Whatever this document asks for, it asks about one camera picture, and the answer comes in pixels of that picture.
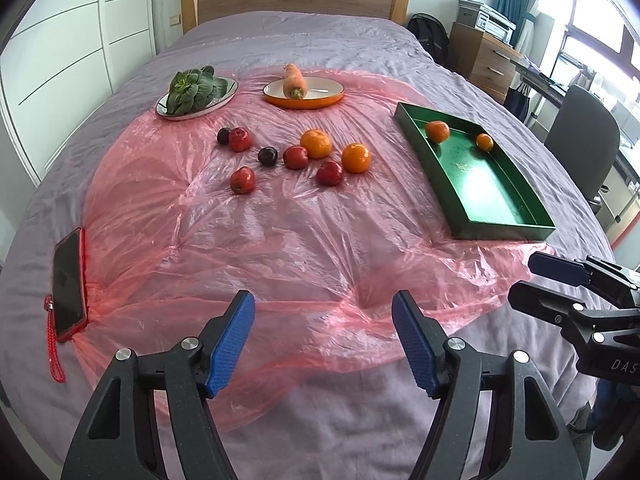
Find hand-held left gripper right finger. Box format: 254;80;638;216
391;290;586;480

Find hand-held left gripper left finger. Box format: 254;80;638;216
60;290;257;480

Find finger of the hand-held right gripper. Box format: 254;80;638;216
507;281;640;356
528;252;640;307

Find green tray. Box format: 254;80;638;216
393;102;557;241

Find red apple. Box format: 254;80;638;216
228;127;253;153
316;161;345;187
230;166;257;195
283;145;309;170

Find person's right hand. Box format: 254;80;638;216
592;379;640;452

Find pink plastic sheet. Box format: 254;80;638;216
75;67;556;433

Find grey office chair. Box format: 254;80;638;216
544;84;622;211

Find dark shopping bag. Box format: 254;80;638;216
504;85;532;122

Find phone in red case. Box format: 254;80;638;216
52;227;90;343

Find grey desk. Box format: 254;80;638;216
510;55;640;176

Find wooden drawer cabinet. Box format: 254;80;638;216
448;21;523;106

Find white plate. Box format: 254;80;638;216
155;76;239;121

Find green bok choy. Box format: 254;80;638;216
166;65;227;115

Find white printer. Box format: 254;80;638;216
457;1;517;43

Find window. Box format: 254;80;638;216
550;0;640;86

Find black backpack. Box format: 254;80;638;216
407;12;451;66

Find orange oval dish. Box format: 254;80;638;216
263;77;346;109

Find carrot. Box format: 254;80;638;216
282;63;307;100

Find purple bedspread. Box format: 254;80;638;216
0;10;621;480

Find white wardrobe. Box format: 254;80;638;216
0;0;156;186

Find wooden bed headboard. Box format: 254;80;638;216
181;0;412;36

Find red phone lanyard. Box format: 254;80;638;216
44;294;67;385

